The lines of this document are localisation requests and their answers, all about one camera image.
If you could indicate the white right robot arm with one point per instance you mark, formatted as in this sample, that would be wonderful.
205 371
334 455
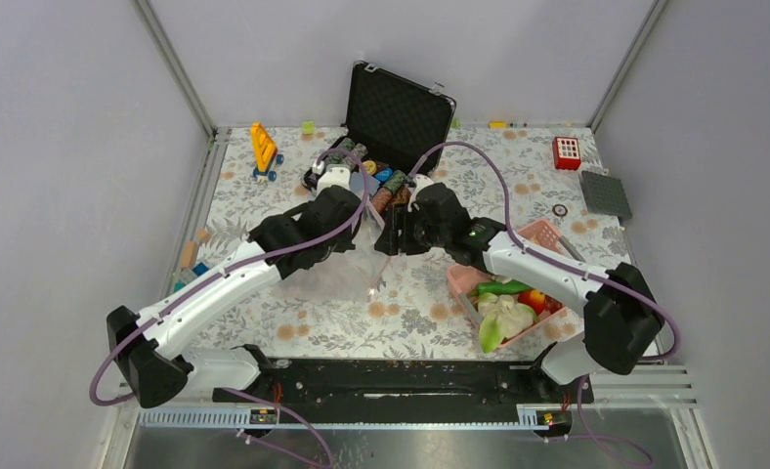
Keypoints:
620 317

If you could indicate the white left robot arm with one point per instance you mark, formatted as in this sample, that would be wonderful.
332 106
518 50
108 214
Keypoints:
151 347

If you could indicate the yellow toy ladder cart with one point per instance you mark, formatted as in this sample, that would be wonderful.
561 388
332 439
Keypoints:
267 156

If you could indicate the blue toy block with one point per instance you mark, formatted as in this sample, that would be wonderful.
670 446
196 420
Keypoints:
185 276

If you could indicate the black poker chip case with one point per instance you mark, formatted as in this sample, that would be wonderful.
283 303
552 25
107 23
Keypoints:
397 120

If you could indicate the grey building baseplate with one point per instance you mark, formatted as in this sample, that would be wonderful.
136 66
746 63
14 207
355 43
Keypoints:
605 195

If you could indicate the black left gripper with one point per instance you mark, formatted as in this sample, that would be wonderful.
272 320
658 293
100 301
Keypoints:
346 243

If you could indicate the green toy leaf vegetable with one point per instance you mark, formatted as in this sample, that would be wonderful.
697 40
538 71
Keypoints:
490 334

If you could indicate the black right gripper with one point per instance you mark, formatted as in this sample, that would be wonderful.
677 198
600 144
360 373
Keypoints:
397 219

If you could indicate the loose poker chip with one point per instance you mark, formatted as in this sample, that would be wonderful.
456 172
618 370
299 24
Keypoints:
560 210

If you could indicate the red toy block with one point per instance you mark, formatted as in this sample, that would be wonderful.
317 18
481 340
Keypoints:
566 153

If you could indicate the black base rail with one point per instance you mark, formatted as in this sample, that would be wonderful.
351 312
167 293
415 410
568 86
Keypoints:
407 391

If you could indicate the clear pink zip top bag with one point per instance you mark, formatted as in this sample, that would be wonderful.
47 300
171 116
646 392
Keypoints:
353 275

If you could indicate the pink plastic basket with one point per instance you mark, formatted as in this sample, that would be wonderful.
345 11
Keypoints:
462 280

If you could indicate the green toy pepper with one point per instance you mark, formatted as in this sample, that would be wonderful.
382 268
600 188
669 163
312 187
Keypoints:
512 287

